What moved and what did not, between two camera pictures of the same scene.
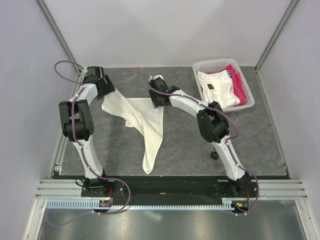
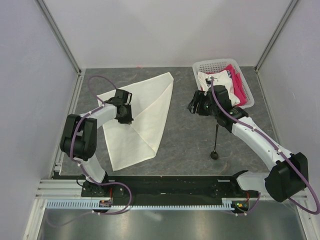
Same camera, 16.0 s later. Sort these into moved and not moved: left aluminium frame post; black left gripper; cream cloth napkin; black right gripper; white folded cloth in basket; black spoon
Moved: cream cloth napkin; black left gripper; black right gripper
Not moved: white folded cloth in basket; black spoon; left aluminium frame post
